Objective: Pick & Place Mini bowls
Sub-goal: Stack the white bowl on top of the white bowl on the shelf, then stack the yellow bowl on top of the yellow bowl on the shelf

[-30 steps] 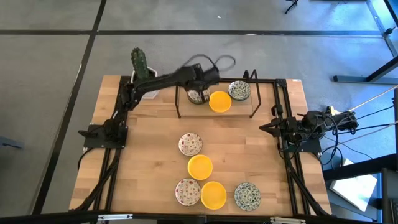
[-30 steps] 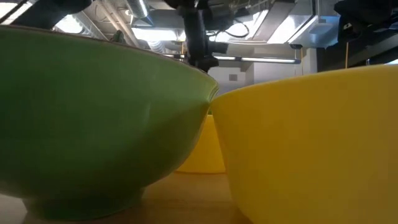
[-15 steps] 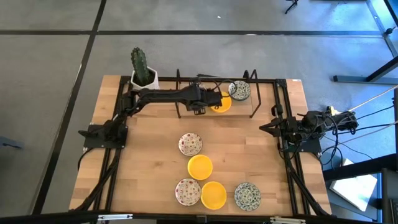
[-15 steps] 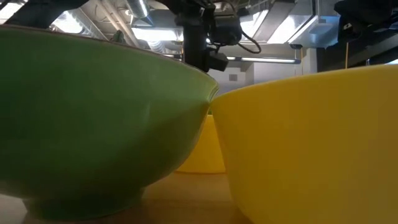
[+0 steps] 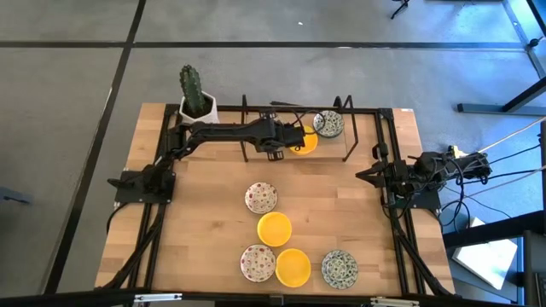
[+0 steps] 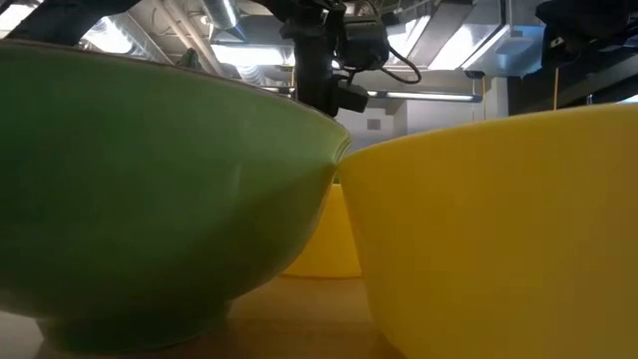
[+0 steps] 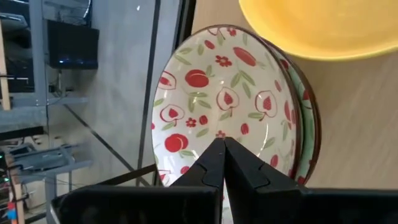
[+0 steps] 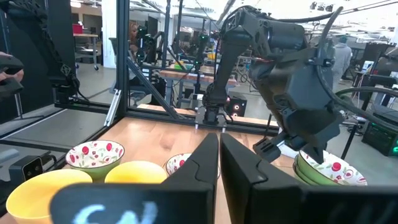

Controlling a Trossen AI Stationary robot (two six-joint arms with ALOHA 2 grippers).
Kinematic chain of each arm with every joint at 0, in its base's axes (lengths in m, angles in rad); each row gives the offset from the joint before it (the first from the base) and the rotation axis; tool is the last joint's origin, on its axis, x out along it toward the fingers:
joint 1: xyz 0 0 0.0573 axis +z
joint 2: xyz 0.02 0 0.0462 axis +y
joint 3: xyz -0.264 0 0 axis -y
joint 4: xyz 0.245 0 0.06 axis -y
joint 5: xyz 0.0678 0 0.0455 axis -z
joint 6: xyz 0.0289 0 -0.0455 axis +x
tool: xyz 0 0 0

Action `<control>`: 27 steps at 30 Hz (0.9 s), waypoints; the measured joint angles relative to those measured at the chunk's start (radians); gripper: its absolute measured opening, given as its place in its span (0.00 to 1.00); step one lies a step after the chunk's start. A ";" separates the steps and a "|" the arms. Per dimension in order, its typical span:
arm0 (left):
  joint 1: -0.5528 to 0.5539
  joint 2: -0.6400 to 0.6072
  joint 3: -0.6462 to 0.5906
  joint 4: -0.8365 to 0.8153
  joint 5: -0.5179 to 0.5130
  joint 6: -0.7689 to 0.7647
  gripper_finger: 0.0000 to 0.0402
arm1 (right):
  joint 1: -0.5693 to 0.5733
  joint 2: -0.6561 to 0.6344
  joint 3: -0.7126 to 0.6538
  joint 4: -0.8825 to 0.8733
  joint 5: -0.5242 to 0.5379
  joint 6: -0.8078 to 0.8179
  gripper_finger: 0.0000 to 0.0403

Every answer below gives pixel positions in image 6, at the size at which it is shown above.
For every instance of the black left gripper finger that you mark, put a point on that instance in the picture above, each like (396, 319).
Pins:
(315, 92)
(353, 97)

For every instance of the yellow plastic mini bowl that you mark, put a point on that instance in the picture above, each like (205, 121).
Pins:
(498, 224)
(329, 239)

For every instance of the red floral bowl green outside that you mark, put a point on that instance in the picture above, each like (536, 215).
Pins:
(149, 174)

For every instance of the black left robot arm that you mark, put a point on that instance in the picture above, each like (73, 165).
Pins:
(65, 20)

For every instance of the long ceiling light fixture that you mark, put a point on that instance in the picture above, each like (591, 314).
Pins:
(428, 96)

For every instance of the square wall vent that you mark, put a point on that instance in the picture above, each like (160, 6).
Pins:
(373, 124)

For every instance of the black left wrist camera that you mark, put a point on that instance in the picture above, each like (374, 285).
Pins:
(366, 45)

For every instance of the round silver air duct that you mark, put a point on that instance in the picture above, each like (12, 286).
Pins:
(222, 12)

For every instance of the black security camera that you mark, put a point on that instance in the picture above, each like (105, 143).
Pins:
(473, 74)

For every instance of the large spiral air duct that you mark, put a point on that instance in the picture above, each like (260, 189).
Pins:
(124, 42)

